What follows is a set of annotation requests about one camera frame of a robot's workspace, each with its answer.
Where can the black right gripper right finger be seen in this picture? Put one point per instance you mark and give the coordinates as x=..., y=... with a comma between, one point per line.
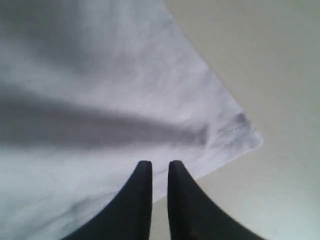
x=193, y=215

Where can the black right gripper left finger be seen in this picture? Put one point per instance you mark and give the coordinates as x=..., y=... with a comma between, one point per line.
x=128, y=215

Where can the white t-shirt red lettering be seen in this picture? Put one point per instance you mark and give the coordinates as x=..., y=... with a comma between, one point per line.
x=88, y=88

